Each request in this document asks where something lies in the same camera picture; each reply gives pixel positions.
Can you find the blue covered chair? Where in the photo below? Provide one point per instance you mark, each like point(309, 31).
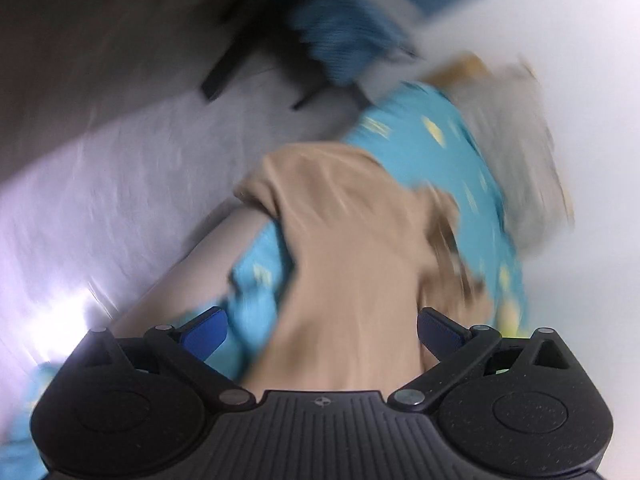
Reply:
point(350, 30)

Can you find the brown headboard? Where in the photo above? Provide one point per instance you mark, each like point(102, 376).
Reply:
point(462, 66)

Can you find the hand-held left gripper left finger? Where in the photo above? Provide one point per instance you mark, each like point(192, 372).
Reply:
point(205, 332)

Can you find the tan printed t-shirt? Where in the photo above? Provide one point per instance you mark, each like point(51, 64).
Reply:
point(350, 260)

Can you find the grey garment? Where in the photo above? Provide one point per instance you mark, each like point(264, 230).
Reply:
point(515, 160)

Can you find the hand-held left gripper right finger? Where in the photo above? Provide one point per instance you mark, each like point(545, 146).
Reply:
point(440, 332)

